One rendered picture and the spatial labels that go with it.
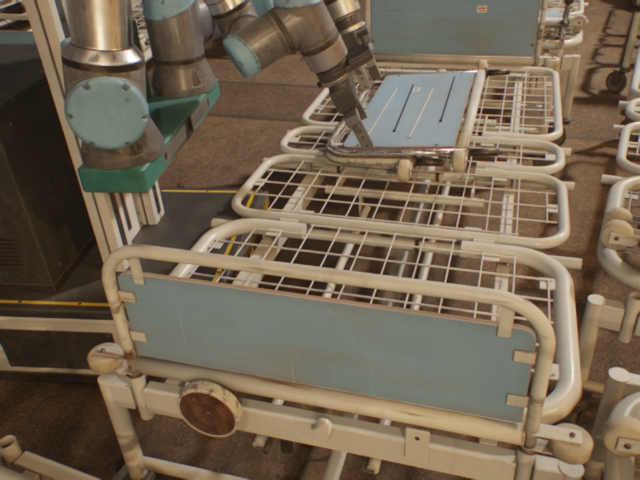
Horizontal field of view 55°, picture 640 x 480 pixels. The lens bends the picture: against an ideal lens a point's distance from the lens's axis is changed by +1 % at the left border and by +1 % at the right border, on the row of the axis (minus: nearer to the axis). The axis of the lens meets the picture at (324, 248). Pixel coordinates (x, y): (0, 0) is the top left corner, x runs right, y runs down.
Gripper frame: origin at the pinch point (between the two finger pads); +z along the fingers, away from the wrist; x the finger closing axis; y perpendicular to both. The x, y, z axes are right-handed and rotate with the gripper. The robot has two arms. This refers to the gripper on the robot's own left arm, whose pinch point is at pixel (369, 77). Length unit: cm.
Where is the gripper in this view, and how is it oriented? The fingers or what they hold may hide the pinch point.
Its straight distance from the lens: 178.7
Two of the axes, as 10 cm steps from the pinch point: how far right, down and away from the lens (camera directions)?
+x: 2.8, -4.4, 8.5
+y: 8.7, -2.6, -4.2
